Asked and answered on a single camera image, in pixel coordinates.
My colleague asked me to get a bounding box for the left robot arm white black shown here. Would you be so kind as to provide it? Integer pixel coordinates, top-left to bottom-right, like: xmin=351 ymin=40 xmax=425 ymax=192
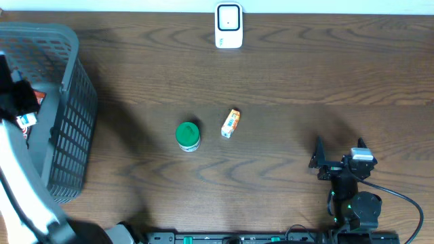
xmin=1 ymin=54 xmax=143 ymax=244

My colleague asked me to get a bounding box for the white barcode scanner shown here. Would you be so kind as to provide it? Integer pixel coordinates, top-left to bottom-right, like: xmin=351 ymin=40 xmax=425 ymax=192
xmin=214 ymin=2 xmax=243 ymax=49

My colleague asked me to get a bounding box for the red Top chocolate bar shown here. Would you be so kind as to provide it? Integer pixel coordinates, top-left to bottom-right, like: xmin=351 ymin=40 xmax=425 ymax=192
xmin=22 ymin=89 xmax=46 ymax=140

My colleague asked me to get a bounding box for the white Panadol box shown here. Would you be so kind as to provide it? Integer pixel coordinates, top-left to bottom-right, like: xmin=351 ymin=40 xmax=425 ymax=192
xmin=16 ymin=113 xmax=37 ymax=129

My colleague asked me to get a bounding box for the grey plastic basket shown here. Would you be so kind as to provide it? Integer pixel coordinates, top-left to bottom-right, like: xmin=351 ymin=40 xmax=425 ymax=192
xmin=1 ymin=22 xmax=98 ymax=203

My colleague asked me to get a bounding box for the small orange carton box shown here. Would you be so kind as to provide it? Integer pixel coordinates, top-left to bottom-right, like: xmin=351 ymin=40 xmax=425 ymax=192
xmin=221 ymin=109 xmax=241 ymax=138

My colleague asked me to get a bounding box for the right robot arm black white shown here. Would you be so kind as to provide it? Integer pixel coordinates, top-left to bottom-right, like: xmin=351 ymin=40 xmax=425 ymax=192
xmin=309 ymin=138 xmax=382 ymax=232

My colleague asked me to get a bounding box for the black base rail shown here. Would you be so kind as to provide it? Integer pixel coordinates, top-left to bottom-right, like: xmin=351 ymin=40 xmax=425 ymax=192
xmin=145 ymin=231 xmax=400 ymax=244

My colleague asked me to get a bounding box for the green lid jar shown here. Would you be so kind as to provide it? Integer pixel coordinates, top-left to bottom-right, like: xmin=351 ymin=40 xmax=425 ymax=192
xmin=176 ymin=122 xmax=201 ymax=153

